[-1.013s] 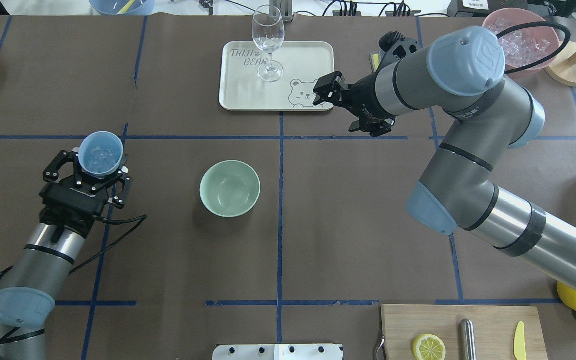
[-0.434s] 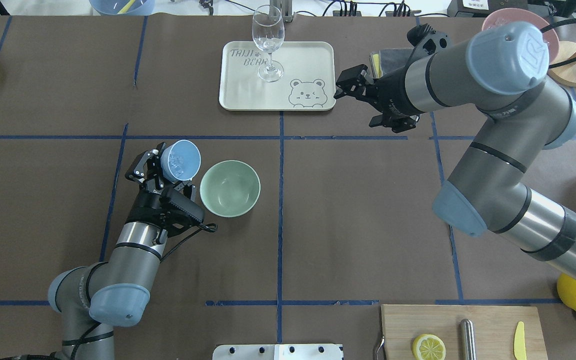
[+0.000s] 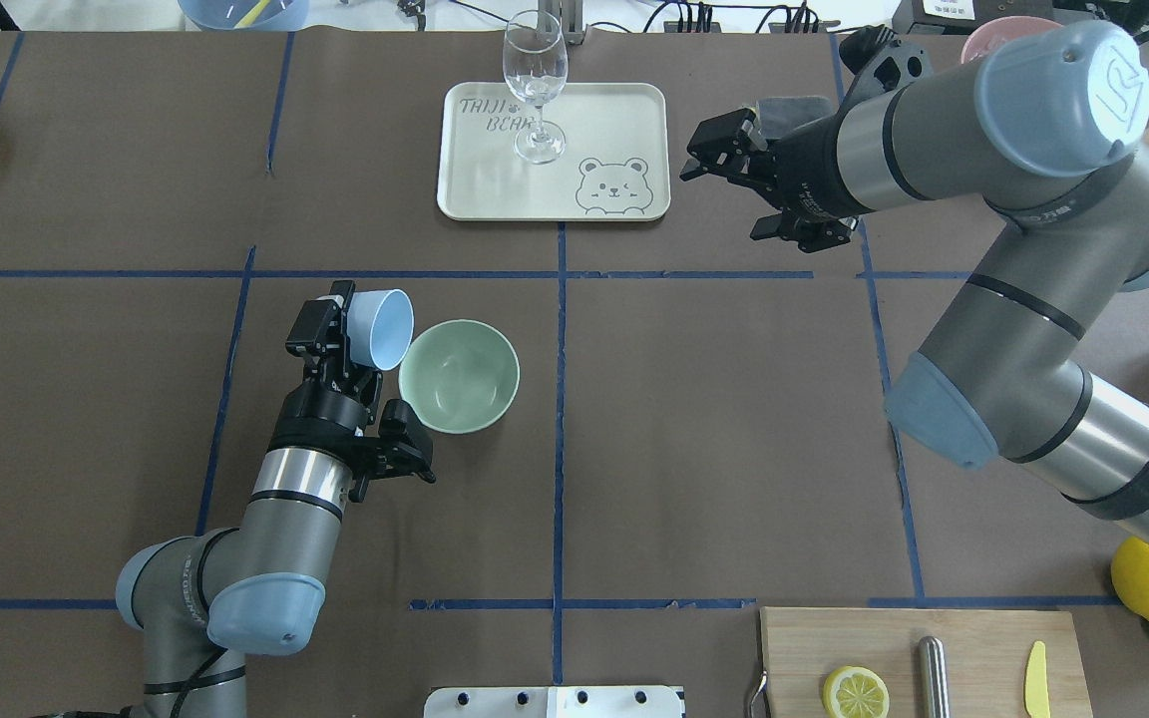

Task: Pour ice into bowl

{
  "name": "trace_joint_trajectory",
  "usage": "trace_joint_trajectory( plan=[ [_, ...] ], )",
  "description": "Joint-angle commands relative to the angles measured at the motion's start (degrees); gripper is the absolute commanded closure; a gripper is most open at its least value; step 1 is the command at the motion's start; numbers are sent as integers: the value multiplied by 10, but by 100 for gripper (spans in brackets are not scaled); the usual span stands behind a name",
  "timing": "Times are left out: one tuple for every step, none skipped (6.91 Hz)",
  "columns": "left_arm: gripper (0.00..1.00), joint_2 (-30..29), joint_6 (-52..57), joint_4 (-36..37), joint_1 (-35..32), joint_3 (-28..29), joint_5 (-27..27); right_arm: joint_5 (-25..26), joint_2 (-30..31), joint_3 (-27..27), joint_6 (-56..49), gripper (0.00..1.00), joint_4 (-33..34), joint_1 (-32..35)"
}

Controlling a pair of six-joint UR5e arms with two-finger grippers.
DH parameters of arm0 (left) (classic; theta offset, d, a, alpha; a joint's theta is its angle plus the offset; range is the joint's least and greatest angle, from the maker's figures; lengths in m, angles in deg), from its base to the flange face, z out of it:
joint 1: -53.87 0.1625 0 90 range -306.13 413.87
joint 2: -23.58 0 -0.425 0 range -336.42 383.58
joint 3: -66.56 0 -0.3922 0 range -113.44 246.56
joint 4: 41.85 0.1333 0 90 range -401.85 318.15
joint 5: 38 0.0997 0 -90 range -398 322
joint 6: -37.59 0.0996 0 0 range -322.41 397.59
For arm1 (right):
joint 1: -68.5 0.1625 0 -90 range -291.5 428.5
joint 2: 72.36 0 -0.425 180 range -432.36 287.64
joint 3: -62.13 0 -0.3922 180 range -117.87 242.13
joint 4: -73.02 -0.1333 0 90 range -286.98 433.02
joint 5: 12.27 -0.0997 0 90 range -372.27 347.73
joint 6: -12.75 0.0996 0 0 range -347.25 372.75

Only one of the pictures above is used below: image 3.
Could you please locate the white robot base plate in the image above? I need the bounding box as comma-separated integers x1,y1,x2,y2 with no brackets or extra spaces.
423,684,687,717

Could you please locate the pink bowl with ice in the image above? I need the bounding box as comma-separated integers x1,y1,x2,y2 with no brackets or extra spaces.
961,15,1061,65

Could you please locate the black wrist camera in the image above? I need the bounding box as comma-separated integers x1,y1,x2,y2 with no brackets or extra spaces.
838,26,934,115
346,397,437,504

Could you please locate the steel knife handle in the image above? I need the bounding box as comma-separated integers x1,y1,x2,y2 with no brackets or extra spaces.
918,635,953,717

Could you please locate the light blue plastic cup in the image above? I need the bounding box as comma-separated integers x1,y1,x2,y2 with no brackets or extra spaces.
345,289,414,371

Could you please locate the yellow plastic knife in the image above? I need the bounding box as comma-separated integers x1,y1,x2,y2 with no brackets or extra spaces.
1024,640,1050,718

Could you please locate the clear wine glass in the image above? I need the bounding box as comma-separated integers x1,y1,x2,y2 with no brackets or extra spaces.
502,9,569,165

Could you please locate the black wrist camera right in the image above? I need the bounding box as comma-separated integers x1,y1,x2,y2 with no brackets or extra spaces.
838,26,934,115

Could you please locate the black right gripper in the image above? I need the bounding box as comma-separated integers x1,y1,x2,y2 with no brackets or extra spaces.
685,110,865,253

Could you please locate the blue bowl at edge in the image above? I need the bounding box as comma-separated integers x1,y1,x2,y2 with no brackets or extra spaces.
178,1,310,32

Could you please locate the light green bowl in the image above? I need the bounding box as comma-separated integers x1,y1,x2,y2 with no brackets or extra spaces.
398,319,520,435

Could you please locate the aluminium frame post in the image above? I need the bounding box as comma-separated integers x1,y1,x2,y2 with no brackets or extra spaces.
537,0,586,45

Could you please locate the cream bear tray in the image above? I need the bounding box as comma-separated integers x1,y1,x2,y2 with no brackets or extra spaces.
437,82,671,222

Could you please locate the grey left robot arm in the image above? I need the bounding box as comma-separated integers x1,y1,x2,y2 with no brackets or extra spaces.
115,280,386,717

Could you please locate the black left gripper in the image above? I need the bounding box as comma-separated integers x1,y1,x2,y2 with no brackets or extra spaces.
269,280,383,465

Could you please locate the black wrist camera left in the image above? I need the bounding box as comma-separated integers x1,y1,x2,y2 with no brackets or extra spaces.
346,397,437,504

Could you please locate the lemon half slice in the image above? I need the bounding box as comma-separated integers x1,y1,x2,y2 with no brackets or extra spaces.
820,665,890,718

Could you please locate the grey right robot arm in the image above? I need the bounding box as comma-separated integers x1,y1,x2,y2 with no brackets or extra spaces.
683,20,1149,542

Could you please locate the wooden cutting board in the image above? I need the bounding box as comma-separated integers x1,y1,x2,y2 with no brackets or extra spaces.
759,607,1094,718

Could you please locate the grey and yellow cloth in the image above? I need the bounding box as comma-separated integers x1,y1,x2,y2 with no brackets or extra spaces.
751,96,836,142

